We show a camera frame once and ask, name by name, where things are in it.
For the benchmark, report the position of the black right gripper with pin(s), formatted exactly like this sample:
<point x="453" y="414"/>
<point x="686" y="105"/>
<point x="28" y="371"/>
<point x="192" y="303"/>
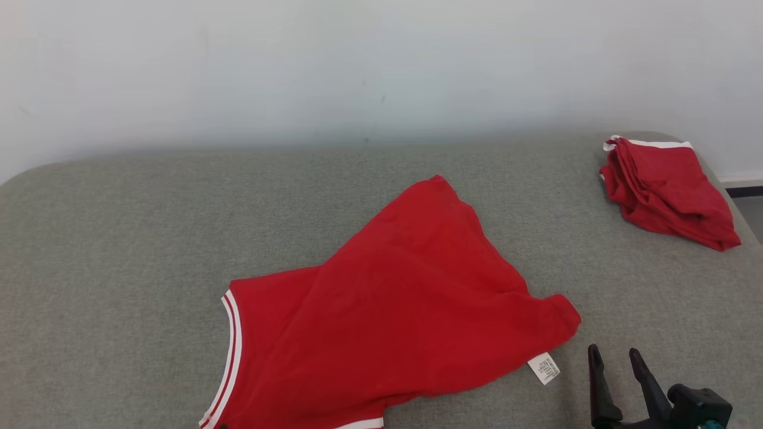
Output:
<point x="644" y="425"/>

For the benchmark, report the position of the red shorts white stripe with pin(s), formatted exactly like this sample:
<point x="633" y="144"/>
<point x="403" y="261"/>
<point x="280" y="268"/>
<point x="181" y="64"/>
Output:
<point x="667" y="190"/>

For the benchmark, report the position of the red basketball jersey white trim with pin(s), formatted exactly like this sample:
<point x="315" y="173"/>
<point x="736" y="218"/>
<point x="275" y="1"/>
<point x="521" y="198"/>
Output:
<point x="387" y="310"/>

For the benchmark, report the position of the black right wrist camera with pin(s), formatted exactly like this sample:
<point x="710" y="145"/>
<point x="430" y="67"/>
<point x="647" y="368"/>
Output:
<point x="697" y="405"/>

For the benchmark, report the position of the dark wall baseboard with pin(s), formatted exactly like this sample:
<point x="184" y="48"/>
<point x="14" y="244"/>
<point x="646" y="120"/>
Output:
<point x="744" y="187"/>

